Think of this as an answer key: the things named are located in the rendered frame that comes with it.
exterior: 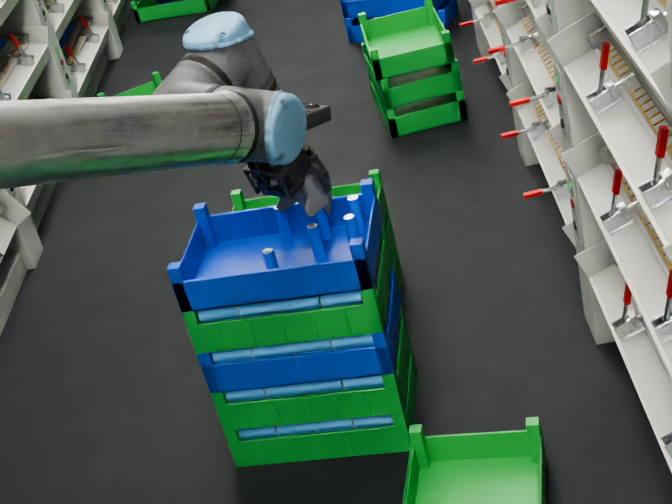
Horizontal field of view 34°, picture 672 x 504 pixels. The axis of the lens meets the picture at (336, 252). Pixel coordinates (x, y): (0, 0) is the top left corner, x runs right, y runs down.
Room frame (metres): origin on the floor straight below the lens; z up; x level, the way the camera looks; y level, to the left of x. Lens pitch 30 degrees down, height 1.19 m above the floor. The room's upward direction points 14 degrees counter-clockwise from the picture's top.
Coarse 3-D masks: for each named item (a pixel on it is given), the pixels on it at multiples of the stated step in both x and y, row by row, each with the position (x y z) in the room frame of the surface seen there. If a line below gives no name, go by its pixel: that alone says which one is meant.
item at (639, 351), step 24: (600, 264) 1.50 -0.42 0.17; (600, 288) 1.46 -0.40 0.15; (624, 288) 1.43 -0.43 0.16; (624, 312) 1.32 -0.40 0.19; (624, 336) 1.32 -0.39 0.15; (648, 336) 1.29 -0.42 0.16; (624, 360) 1.27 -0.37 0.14; (648, 360) 1.24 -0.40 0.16; (648, 384) 1.20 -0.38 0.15; (648, 408) 1.16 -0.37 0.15
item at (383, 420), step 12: (336, 420) 1.40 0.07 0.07; (348, 420) 1.39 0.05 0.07; (360, 420) 1.39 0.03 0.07; (372, 420) 1.38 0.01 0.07; (384, 420) 1.38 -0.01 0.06; (240, 432) 1.43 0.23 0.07; (252, 432) 1.43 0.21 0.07; (264, 432) 1.42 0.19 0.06; (276, 432) 1.42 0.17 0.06; (288, 432) 1.41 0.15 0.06; (300, 432) 1.42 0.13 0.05; (312, 432) 1.41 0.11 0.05
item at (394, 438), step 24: (408, 360) 1.54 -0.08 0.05; (408, 384) 1.46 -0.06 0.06; (408, 408) 1.41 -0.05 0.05; (336, 432) 1.39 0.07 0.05; (360, 432) 1.38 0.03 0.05; (384, 432) 1.37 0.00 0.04; (408, 432) 1.36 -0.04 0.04; (240, 456) 1.43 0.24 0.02; (264, 456) 1.42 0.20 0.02; (288, 456) 1.41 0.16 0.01; (312, 456) 1.40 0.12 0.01; (336, 456) 1.39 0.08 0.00
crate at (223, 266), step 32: (224, 224) 1.61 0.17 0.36; (256, 224) 1.60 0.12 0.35; (192, 256) 1.53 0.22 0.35; (224, 256) 1.56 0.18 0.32; (256, 256) 1.54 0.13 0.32; (288, 256) 1.51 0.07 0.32; (352, 256) 1.36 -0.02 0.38; (192, 288) 1.42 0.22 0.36; (224, 288) 1.41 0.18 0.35; (256, 288) 1.40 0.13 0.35; (288, 288) 1.39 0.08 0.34; (320, 288) 1.38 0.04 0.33; (352, 288) 1.37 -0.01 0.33
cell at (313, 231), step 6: (312, 228) 1.47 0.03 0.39; (318, 228) 1.47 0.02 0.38; (312, 234) 1.47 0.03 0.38; (318, 234) 1.47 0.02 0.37; (312, 240) 1.47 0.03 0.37; (318, 240) 1.47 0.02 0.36; (312, 246) 1.47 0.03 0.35; (318, 246) 1.47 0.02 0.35; (318, 252) 1.46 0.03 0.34; (324, 252) 1.47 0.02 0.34; (318, 258) 1.47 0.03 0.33; (324, 258) 1.47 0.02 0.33
